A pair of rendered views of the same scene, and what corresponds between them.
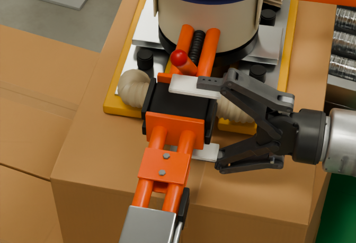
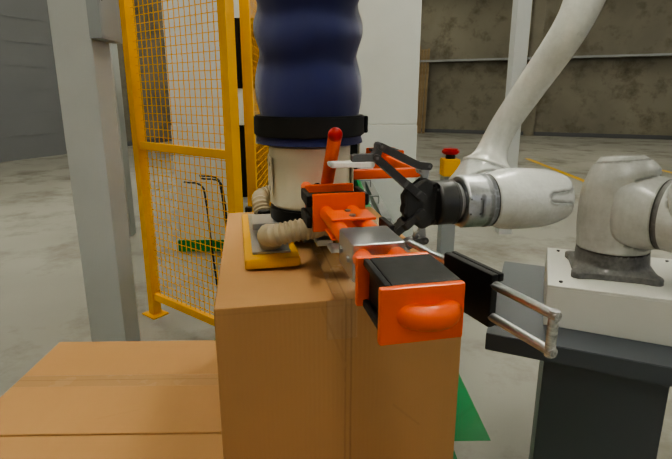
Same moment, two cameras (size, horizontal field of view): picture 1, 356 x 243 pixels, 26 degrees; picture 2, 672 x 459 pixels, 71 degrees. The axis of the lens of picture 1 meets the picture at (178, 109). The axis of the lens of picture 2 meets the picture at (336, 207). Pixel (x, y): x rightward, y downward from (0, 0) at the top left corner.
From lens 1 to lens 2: 0.71 m
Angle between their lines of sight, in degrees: 40
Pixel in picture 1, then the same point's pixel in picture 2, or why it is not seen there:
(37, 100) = (136, 380)
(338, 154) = (478, 194)
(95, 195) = (263, 321)
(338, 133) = (470, 179)
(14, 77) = (109, 370)
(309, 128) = (447, 183)
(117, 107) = (258, 259)
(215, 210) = not seen: hidden behind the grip
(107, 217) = (275, 352)
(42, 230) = not seen: outside the picture
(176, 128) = (341, 206)
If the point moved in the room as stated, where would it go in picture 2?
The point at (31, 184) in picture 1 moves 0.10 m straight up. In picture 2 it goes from (146, 441) to (142, 399)
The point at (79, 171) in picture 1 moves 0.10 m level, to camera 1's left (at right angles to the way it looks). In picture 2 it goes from (242, 300) to (174, 312)
